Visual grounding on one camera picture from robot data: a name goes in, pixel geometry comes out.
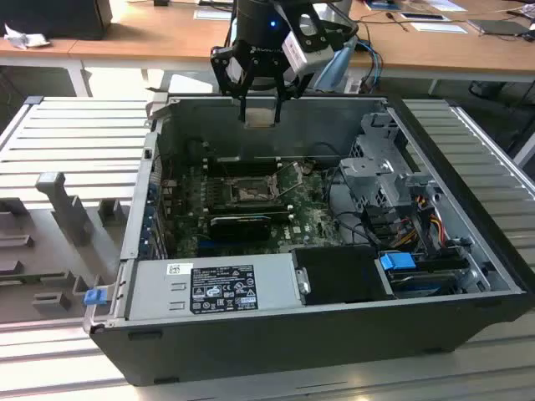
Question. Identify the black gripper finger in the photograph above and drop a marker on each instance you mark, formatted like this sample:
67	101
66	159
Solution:
221	71
278	110

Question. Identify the silver CPU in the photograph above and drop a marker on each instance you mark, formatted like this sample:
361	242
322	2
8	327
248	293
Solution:
260	117

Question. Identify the black RAM slot white clips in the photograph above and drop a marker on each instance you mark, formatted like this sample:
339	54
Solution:
251	168
251	159

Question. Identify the CPU socket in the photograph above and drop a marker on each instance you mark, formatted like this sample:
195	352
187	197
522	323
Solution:
248	193

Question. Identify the wooden desk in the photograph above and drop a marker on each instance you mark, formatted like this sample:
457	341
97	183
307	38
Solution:
418	54
58	51
138	37

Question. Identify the metal disk bay cage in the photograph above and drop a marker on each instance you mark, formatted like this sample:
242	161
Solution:
368	167

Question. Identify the green motherboard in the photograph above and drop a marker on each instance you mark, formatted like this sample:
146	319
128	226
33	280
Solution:
309	213

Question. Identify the black graphics card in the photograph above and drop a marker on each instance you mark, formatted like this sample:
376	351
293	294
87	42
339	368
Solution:
238	229

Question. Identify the black box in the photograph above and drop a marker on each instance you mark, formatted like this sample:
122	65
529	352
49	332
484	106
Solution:
54	18

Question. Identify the black plastic shroud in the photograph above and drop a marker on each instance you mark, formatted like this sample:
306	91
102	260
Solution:
342	275

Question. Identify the hard disk in blue carrier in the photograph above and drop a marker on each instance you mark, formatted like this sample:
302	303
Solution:
395	262

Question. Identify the crumpled white paper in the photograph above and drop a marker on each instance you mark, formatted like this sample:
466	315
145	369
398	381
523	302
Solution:
25	37

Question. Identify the silver power supply unit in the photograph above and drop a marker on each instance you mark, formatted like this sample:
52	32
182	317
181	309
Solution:
150	292

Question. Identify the dark notebook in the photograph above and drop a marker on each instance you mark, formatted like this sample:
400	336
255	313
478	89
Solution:
497	27

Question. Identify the black PC case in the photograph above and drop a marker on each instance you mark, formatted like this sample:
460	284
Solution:
292	346

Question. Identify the grey parts rack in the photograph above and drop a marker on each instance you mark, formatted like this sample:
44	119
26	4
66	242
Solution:
62	267

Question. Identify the blue case latch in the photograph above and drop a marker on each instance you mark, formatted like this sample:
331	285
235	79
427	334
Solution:
94	297

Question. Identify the green RAM stick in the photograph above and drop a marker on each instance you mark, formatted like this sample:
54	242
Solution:
29	278

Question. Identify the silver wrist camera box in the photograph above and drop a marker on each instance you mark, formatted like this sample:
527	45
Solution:
307	54

